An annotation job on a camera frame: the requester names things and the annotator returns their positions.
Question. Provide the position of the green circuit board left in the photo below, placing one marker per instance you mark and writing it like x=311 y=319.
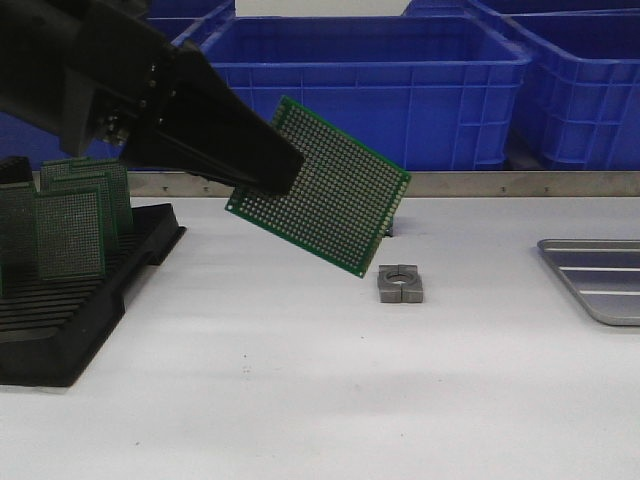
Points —
x=18 y=231

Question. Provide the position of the green perforated circuit board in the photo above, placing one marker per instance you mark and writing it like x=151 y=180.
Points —
x=342 y=201

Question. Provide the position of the blue plastic crate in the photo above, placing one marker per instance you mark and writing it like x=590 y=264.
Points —
x=578 y=107
x=429 y=93
x=19 y=138

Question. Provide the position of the green circuit board back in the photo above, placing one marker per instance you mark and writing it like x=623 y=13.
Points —
x=113 y=177

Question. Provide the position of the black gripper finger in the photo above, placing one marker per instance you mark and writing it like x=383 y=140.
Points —
x=199 y=95

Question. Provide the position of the blue plastic crate left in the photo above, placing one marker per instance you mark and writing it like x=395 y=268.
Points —
x=19 y=138

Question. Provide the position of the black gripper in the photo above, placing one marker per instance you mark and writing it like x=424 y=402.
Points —
x=80 y=69

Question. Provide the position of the blue plastic crate centre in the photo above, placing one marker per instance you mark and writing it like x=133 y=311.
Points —
x=429 y=93

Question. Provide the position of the blue plastic crate right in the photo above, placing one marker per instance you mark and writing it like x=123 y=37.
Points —
x=578 y=107

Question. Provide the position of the green circuit board middle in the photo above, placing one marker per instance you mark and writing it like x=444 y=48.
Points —
x=102 y=200

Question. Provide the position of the grey metal clamp block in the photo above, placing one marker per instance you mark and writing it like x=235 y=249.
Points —
x=400 y=283

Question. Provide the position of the silver metal tray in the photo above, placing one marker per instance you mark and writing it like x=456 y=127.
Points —
x=602 y=274

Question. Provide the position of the black slotted board rack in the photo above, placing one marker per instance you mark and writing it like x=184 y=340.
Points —
x=51 y=330

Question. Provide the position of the green circuit board rear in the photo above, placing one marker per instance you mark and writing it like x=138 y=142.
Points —
x=63 y=167

